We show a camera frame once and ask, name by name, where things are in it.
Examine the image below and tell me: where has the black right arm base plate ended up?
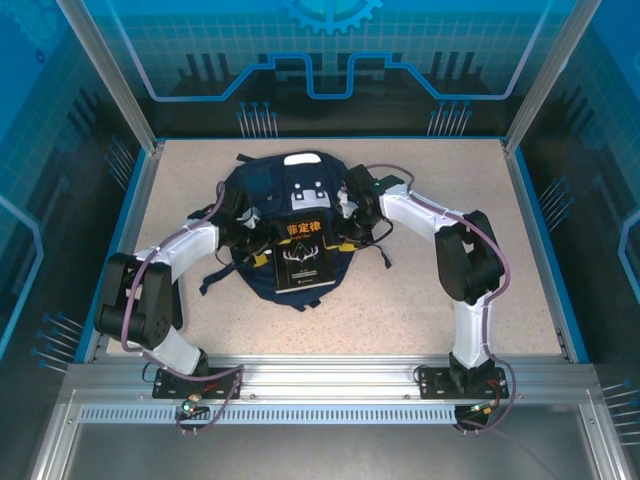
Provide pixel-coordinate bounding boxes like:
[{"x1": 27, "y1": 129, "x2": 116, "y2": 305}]
[{"x1": 417, "y1": 364, "x2": 521, "y2": 401}]

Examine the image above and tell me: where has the slotted grey cable duct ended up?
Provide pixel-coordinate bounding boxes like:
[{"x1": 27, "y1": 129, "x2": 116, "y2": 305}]
[{"x1": 78, "y1": 404, "x2": 474, "y2": 426}]

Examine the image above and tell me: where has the navy blue backpack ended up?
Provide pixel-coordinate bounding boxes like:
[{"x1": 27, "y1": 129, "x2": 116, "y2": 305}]
[{"x1": 198, "y1": 149, "x2": 394, "y2": 314}]

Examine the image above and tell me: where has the aluminium frame post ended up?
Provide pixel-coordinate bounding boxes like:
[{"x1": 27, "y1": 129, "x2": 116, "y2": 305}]
[
  {"x1": 501, "y1": 0, "x2": 603, "y2": 155},
  {"x1": 53, "y1": 0, "x2": 167, "y2": 154}
]

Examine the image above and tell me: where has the aluminium front rail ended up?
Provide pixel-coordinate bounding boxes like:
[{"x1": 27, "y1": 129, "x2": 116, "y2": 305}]
[{"x1": 64, "y1": 354, "x2": 601, "y2": 404}]

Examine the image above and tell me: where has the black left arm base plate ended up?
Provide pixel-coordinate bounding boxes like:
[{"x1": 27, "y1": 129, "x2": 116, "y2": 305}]
[{"x1": 152, "y1": 367, "x2": 245, "y2": 401}]

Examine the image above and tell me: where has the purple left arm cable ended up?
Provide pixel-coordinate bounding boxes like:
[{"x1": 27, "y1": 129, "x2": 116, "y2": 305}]
[{"x1": 121, "y1": 180, "x2": 246, "y2": 437}]

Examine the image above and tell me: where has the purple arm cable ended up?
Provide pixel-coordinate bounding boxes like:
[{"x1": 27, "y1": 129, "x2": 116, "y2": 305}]
[
  {"x1": 121, "y1": 180, "x2": 246, "y2": 437},
  {"x1": 364, "y1": 162, "x2": 519, "y2": 437}
]

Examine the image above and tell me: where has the black book orange title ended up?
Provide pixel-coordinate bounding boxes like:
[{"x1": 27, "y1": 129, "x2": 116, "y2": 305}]
[{"x1": 272, "y1": 212, "x2": 338, "y2": 295}]

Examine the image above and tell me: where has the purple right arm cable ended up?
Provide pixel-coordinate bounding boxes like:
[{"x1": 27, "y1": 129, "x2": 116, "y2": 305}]
[{"x1": 364, "y1": 162, "x2": 519, "y2": 437}]

